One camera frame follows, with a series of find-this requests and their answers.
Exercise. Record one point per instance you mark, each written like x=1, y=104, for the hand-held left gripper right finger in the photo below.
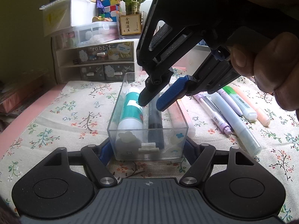
x=190, y=152

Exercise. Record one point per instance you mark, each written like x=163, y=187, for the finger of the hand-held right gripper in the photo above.
x=170, y=95
x=146, y=98

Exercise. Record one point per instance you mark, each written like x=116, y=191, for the white teal glue stick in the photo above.
x=130, y=112

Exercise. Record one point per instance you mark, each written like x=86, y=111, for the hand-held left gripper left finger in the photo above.
x=104, y=152

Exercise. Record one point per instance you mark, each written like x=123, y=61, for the purple clear gel pen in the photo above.
x=217, y=117

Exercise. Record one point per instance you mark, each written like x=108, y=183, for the person's right hand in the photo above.
x=275, y=70

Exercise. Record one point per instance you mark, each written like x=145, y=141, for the colourful puzzle cube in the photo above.
x=111, y=3

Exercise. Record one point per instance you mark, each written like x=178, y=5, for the clear lidded storage box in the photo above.
x=93, y=33

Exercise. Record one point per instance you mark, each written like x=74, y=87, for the white box with bubble wrap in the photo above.
x=79, y=11

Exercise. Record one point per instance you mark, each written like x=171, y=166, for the floral tablecloth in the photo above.
x=70, y=121

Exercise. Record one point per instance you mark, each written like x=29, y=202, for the small golden figurine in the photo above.
x=102, y=19

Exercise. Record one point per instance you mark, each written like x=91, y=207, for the glass vase with brown label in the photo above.
x=129, y=24

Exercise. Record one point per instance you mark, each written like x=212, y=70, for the white drawer organizer with stickers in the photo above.
x=70, y=60

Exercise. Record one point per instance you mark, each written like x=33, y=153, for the black marker pen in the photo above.
x=155, y=123

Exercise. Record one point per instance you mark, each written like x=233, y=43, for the peach highlighter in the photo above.
x=259, y=112

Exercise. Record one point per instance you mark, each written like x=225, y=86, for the pale blue highlighter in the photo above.
x=240, y=130

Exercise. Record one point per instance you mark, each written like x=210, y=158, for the green highlighter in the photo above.
x=245, y=108

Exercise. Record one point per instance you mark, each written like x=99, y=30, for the clear plastic box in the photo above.
x=123, y=155

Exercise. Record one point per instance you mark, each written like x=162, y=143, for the lilac marker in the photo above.
x=230, y=102

